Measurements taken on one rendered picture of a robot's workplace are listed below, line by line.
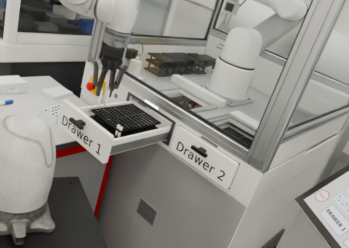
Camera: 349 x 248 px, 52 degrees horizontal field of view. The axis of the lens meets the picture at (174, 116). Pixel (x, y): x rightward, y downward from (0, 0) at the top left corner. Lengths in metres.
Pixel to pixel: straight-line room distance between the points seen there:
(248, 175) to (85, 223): 0.57
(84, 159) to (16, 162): 0.72
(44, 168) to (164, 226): 0.81
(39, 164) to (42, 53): 1.24
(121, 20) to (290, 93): 0.60
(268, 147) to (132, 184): 0.71
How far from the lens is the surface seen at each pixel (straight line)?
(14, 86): 1.77
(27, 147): 0.90
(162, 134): 1.44
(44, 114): 1.59
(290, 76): 1.18
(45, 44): 2.09
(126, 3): 1.25
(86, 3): 1.29
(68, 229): 1.05
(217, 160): 1.33
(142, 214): 1.70
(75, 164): 1.58
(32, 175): 0.93
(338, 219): 1.10
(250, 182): 1.30
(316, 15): 1.16
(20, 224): 1.00
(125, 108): 1.51
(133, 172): 1.67
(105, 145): 1.23
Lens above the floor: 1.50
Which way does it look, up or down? 23 degrees down
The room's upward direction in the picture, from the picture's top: 18 degrees clockwise
